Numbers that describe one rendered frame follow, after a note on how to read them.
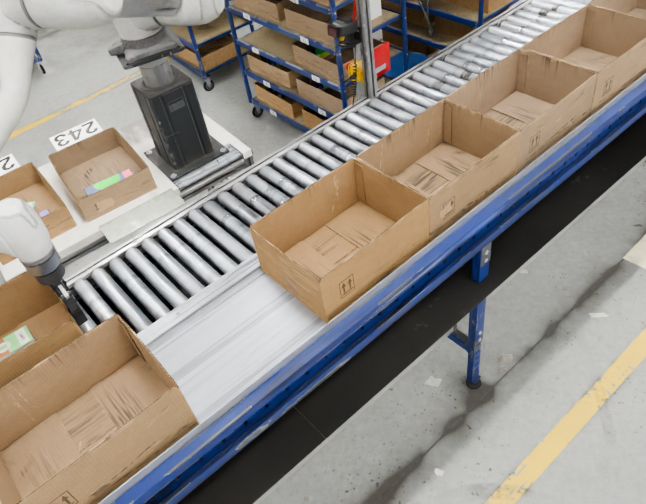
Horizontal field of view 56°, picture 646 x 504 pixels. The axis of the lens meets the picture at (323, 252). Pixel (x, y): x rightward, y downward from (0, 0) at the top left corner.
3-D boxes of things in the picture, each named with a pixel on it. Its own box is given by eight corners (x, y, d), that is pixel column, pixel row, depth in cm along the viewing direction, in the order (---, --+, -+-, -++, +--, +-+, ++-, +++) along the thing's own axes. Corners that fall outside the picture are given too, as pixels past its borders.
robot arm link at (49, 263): (45, 233, 161) (55, 249, 165) (12, 252, 158) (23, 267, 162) (58, 249, 156) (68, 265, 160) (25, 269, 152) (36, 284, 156)
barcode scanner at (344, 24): (326, 48, 239) (325, 21, 232) (348, 40, 245) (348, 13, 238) (337, 52, 235) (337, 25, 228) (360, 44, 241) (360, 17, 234)
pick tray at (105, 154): (122, 145, 255) (113, 125, 248) (158, 187, 231) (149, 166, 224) (57, 175, 246) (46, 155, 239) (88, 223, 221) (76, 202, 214)
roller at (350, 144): (329, 132, 250) (328, 122, 246) (424, 184, 219) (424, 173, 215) (320, 138, 248) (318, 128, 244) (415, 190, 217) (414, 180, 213)
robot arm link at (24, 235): (63, 236, 159) (20, 235, 162) (35, 190, 148) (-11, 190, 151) (42, 266, 152) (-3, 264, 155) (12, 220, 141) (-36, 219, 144)
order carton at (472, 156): (443, 141, 205) (443, 97, 193) (516, 176, 187) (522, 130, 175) (359, 200, 189) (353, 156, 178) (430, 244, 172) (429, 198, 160)
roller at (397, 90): (386, 92, 261) (391, 96, 265) (484, 135, 230) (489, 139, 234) (391, 81, 260) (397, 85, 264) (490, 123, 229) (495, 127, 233)
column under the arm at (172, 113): (144, 154, 248) (113, 82, 225) (198, 127, 257) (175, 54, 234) (172, 182, 232) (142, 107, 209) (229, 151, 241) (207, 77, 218)
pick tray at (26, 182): (43, 180, 245) (31, 160, 238) (78, 225, 221) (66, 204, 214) (-27, 215, 234) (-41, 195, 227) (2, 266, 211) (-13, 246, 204)
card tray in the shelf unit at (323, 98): (297, 94, 345) (294, 78, 338) (337, 71, 357) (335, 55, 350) (346, 118, 321) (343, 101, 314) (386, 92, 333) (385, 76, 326)
